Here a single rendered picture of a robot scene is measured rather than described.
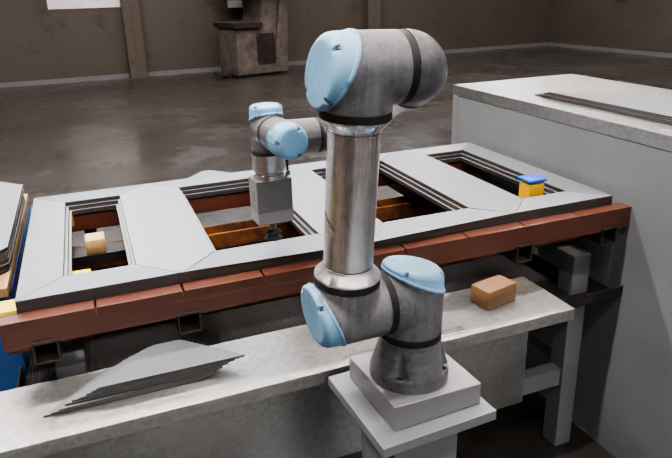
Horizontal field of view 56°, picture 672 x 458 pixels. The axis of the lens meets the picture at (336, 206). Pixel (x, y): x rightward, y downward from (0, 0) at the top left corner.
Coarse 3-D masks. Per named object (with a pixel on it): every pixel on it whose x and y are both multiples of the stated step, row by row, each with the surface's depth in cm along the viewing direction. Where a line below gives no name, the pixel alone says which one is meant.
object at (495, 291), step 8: (488, 280) 159; (496, 280) 158; (504, 280) 158; (512, 280) 158; (472, 288) 157; (480, 288) 155; (488, 288) 154; (496, 288) 154; (504, 288) 155; (512, 288) 157; (472, 296) 157; (480, 296) 155; (488, 296) 153; (496, 296) 154; (504, 296) 156; (512, 296) 158; (480, 304) 155; (488, 304) 153; (496, 304) 155
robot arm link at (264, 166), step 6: (252, 156) 140; (258, 156) 145; (270, 156) 146; (276, 156) 139; (252, 162) 141; (258, 162) 139; (264, 162) 139; (270, 162) 139; (276, 162) 140; (282, 162) 141; (252, 168) 142; (258, 168) 140; (264, 168) 139; (270, 168) 139; (276, 168) 140; (282, 168) 141; (258, 174) 141; (264, 174) 140; (270, 174) 140; (276, 174) 141
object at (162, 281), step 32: (448, 160) 233; (480, 160) 225; (192, 192) 201; (224, 192) 204; (416, 192) 199; (544, 192) 193; (384, 224) 164; (480, 224) 166; (64, 256) 152; (128, 256) 154; (288, 256) 148; (320, 256) 151; (96, 288) 133; (128, 288) 136
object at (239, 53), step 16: (224, 0) 1102; (256, 0) 1079; (272, 0) 1085; (256, 16) 1089; (272, 16) 1093; (224, 32) 1088; (240, 32) 1065; (256, 32) 1083; (272, 32) 1101; (224, 48) 1101; (240, 48) 1072; (256, 48) 1090; (272, 48) 1107; (224, 64) 1114; (240, 64) 1080; (256, 64) 1098; (272, 64) 1117
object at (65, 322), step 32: (512, 224) 168; (544, 224) 169; (576, 224) 173; (608, 224) 178; (384, 256) 153; (416, 256) 156; (448, 256) 160; (160, 288) 138; (192, 288) 137; (224, 288) 139; (256, 288) 142; (288, 288) 145; (0, 320) 126; (32, 320) 126; (64, 320) 128; (96, 320) 131; (128, 320) 133; (160, 320) 136
